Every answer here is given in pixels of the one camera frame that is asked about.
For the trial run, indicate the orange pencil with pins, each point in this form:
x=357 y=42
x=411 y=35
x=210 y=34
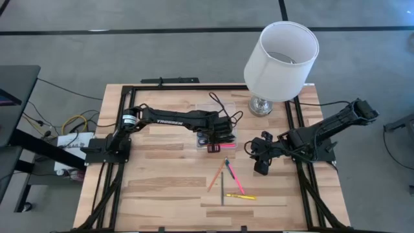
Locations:
x=216 y=176

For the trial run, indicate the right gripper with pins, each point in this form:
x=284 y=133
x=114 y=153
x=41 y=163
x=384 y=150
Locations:
x=262 y=150

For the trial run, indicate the green crayon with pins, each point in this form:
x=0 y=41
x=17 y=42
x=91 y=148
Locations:
x=230 y=170

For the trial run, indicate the grey marker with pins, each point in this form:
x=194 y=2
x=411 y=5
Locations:
x=222 y=191

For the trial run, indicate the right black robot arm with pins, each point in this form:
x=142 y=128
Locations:
x=323 y=129

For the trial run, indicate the yellow highlighter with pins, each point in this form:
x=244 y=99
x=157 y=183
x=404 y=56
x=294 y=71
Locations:
x=242 y=196

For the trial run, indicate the black mounting bar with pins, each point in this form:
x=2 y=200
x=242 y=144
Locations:
x=174 y=80

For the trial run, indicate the black side desk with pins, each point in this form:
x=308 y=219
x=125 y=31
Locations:
x=16 y=100

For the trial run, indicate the clear plastic supply box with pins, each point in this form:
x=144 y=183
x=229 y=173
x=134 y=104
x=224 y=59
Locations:
x=216 y=110

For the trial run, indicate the white paper sheet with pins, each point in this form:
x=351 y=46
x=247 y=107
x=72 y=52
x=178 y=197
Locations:
x=72 y=145

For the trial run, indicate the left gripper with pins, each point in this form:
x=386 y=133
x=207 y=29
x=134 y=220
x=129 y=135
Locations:
x=221 y=134

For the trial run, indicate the black aluminium table frame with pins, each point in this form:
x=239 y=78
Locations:
x=127 y=106

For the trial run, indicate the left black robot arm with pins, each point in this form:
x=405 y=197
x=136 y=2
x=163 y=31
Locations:
x=174 y=121

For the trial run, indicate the table lamp white shade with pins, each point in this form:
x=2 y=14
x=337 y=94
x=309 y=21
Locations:
x=278 y=71

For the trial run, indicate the pink pen blue cap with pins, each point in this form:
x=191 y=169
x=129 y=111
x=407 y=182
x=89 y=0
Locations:
x=238 y=181

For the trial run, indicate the pink marker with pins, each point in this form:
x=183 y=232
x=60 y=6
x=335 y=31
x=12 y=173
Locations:
x=229 y=146

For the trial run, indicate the black floor stand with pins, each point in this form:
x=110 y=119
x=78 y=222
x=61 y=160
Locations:
x=399 y=123

